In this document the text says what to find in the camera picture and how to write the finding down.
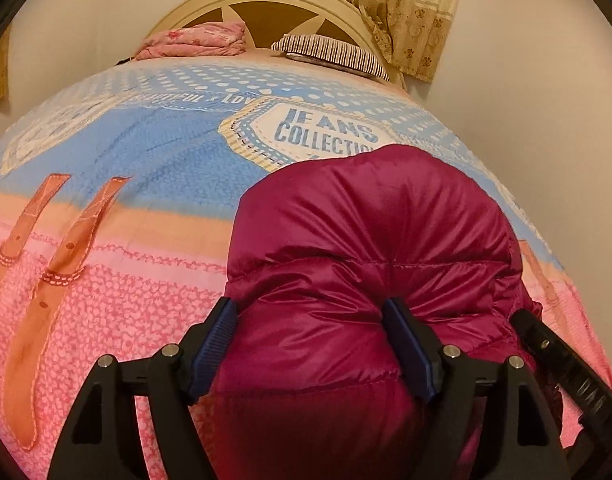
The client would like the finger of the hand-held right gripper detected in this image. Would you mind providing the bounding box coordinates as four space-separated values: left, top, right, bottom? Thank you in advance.
508 308 612 423

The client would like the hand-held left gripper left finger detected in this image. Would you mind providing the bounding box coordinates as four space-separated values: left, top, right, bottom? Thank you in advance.
46 296 239 480

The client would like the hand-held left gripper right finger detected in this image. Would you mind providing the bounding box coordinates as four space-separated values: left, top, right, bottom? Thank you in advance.
382 296 573 480

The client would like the magenta down jacket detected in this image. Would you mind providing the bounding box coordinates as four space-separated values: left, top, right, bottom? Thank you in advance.
192 143 583 480

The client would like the blue and pink printed blanket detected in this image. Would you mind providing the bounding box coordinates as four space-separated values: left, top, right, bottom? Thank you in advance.
0 52 612 480

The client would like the folded pink quilt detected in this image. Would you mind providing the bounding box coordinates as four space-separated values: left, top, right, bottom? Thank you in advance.
134 20 247 62

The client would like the striped pillow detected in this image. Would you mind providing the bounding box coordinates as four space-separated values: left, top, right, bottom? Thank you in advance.
271 34 391 82

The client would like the cream wooden headboard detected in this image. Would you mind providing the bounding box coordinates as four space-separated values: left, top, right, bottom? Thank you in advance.
144 0 407 92

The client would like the beige patterned curtain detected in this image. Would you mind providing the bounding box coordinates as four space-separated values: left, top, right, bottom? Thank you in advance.
247 0 474 84

